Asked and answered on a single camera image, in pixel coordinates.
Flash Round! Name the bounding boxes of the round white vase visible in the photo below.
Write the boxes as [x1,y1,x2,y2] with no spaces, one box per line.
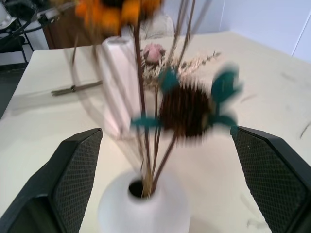
[97,169,190,233]

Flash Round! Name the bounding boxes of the white crumpled bag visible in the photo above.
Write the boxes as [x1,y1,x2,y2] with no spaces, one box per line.
[140,13,176,40]

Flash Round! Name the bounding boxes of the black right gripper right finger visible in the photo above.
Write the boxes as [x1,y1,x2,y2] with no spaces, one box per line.
[230,125,311,233]

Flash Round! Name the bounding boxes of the tall white vase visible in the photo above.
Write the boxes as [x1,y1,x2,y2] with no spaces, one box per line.
[101,35,142,141]

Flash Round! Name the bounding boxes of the pink flower dried grass bouquet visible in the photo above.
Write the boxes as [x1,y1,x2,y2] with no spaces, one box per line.
[50,42,223,97]

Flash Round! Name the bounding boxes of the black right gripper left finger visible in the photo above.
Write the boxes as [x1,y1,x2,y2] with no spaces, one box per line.
[0,128,103,233]

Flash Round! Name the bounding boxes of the black metal frame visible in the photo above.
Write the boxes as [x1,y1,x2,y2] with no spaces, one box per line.
[0,0,78,67]

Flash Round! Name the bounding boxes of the brown wooden cabinet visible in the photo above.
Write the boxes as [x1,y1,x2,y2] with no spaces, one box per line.
[42,2,104,50]

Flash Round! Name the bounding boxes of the orange flower bouquet teal leaves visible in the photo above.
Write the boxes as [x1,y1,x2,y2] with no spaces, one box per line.
[64,0,244,199]

